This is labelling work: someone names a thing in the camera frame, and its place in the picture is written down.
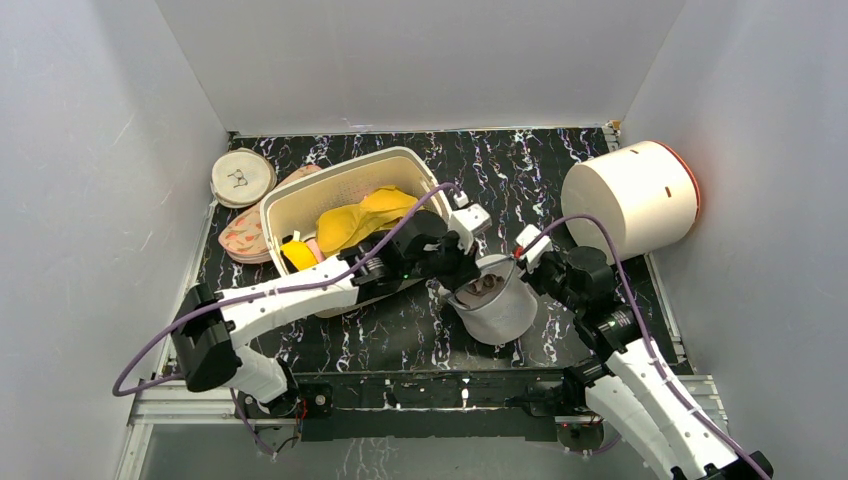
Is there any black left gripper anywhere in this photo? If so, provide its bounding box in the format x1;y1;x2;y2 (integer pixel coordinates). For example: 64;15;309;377
402;230;479;295

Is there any white mesh bag blue zipper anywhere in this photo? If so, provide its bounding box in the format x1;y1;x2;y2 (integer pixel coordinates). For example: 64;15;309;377
443;254;538;345

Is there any brown bra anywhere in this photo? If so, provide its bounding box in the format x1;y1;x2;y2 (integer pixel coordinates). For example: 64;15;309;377
462;273;506;300

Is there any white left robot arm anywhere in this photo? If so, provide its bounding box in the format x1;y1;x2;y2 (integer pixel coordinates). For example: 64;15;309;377
170;205;491;416

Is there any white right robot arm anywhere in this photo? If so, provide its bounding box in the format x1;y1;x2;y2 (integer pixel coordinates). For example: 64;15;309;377
514;247;774;479

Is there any yellow bra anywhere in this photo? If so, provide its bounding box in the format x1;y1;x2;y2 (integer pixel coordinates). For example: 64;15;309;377
315;185;418;256

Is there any cream plastic laundry basket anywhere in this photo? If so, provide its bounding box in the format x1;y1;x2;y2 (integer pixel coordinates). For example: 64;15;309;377
259;147;439;277

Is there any floral peach mesh laundry bag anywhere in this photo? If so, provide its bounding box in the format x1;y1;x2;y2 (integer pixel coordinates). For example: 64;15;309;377
217;164;323;266

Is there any round beige mesh laundry bag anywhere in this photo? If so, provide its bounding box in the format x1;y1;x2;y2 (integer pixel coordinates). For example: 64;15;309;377
210;148;277;209

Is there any white cylindrical drum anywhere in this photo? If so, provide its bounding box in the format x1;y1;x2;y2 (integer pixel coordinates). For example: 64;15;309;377
561;141;701;261

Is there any pink garment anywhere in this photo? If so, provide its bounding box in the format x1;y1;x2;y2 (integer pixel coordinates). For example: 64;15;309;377
305;238;325;263

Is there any yellow padded cup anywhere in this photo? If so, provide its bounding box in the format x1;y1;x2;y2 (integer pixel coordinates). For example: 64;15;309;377
280;240;319;273

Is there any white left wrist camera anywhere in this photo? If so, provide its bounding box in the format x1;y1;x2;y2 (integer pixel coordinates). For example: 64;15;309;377
448;204;492;254

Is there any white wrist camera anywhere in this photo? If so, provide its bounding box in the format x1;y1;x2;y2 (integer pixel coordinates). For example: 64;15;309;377
512;225;554;273
448;204;492;254

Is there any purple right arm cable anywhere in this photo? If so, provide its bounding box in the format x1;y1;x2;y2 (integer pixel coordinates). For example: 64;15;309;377
516;213;773;480

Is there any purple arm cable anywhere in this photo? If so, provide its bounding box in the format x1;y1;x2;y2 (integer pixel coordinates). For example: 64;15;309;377
111;182;468;399
516;213;773;480

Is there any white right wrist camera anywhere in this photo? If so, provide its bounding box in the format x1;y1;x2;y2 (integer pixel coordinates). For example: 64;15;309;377
512;225;554;273

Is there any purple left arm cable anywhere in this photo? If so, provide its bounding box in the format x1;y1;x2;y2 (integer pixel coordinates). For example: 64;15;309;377
111;182;468;399

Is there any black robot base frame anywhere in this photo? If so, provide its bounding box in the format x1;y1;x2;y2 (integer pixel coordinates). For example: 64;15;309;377
235;367;611;444

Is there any aluminium rail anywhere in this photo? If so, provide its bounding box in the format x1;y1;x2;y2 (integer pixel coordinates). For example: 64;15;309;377
115;378;246;480

